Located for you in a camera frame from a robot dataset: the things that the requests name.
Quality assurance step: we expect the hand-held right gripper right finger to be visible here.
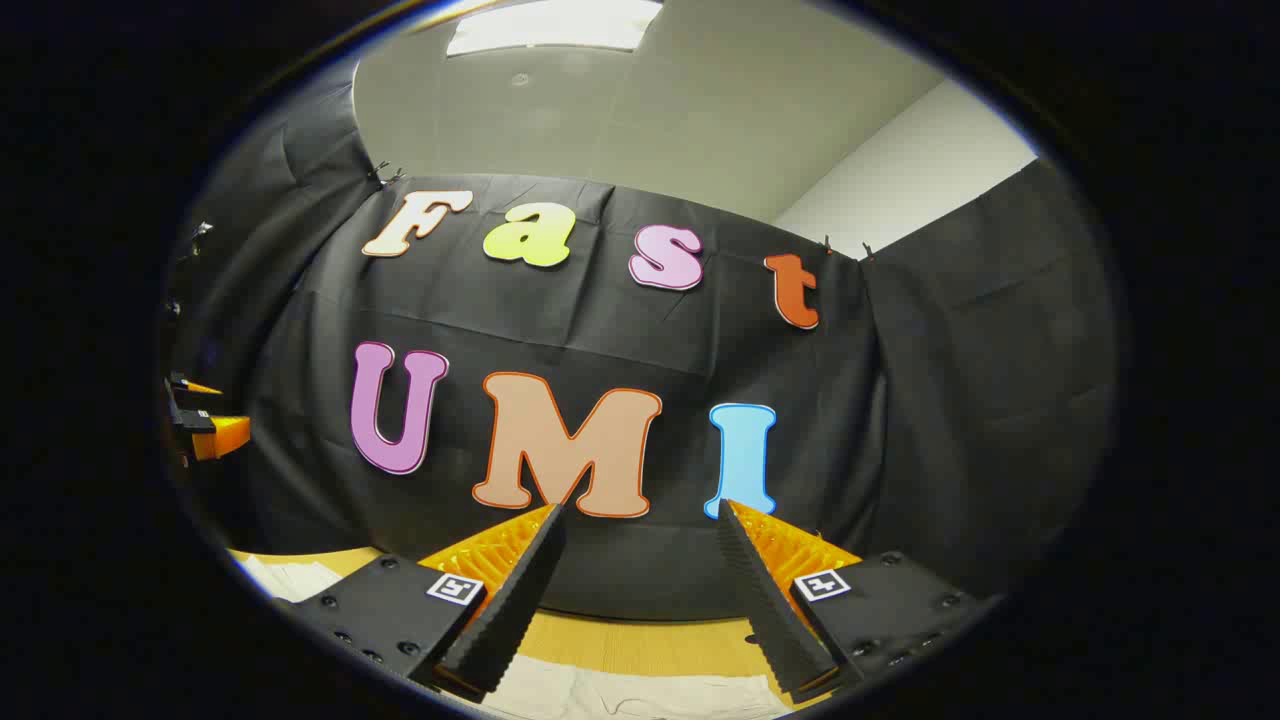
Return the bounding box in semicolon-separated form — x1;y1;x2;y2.
715;498;1001;706

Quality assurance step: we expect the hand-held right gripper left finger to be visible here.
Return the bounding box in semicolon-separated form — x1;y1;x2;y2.
272;503;567;703

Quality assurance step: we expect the black backdrop cloth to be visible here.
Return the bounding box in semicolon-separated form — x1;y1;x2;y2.
165;60;1121;623

